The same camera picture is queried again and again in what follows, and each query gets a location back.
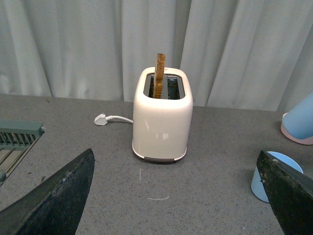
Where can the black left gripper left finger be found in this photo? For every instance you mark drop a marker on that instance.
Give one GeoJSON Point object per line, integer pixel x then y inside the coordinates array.
{"type": "Point", "coordinates": [54, 207]}

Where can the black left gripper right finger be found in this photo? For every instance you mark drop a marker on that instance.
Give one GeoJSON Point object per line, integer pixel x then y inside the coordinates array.
{"type": "Point", "coordinates": [290, 194]}

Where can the blue plastic cup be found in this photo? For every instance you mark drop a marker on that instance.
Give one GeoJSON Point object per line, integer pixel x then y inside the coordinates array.
{"type": "Point", "coordinates": [256, 183]}
{"type": "Point", "coordinates": [304, 107]}

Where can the pink plastic bowl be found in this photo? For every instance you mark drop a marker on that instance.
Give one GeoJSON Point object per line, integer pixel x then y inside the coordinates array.
{"type": "Point", "coordinates": [298, 128]}

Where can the green dish rack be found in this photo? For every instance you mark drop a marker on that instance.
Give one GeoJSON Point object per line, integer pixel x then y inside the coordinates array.
{"type": "Point", "coordinates": [17, 137]}

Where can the cream white toaster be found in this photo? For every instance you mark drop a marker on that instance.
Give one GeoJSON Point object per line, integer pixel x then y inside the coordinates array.
{"type": "Point", "coordinates": [161, 126]}

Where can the grey pleated curtain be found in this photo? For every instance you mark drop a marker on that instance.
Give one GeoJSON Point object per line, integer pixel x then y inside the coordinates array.
{"type": "Point", "coordinates": [247, 54]}

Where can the toasted bread slice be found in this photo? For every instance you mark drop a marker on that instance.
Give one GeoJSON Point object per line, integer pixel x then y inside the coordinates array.
{"type": "Point", "coordinates": [159, 73]}

